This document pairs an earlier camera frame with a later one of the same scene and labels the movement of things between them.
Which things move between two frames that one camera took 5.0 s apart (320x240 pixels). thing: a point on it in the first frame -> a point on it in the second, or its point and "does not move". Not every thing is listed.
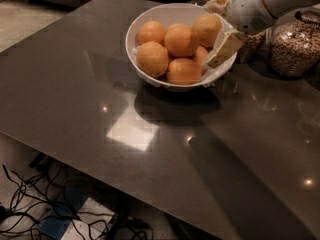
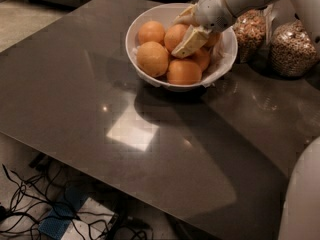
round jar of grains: [294, 46] does not move
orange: [178, 40] does not move
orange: [201, 53] does not move
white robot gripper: [247, 8] -> [210, 14]
